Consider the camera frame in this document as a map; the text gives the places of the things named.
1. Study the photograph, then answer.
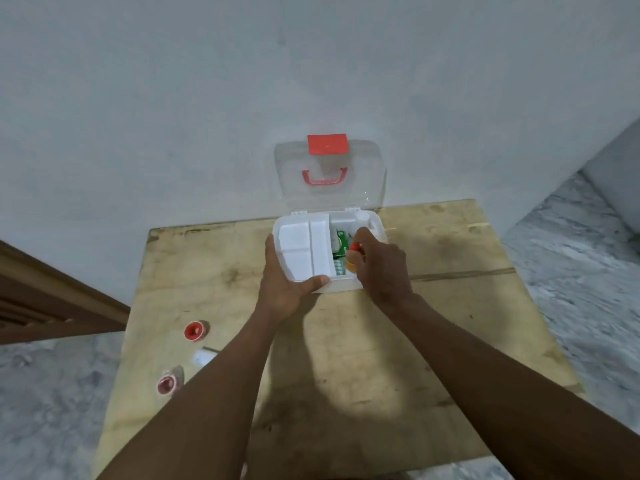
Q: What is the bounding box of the person's right hand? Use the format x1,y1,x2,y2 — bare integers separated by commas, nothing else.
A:
351,227,415,314

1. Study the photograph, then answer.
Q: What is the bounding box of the person's left hand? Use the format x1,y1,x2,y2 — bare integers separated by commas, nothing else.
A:
255,234,331,324

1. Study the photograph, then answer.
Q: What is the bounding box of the white divided tray insert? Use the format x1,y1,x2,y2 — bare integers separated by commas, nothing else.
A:
273,214,332,283

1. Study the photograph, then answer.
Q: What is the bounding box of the person's left forearm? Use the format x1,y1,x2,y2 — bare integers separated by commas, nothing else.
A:
97,295,313,480

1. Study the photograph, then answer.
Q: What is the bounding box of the person's right forearm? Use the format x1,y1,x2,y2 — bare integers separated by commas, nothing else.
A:
377,294,640,480

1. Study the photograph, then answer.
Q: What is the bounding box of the white box with clear lid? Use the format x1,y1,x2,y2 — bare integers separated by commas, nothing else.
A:
272,134,389,294

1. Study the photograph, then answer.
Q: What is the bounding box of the red tape roll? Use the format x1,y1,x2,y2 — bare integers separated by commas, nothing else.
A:
183,320,210,343

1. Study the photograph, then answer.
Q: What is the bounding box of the small white packet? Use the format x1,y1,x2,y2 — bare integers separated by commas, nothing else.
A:
192,347,221,370

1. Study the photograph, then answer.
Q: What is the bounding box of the pink tape roll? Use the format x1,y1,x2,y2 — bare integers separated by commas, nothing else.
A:
156,367,185,397

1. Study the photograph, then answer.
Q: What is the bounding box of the brown wooden door frame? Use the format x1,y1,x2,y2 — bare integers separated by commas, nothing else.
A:
0,239,132,346

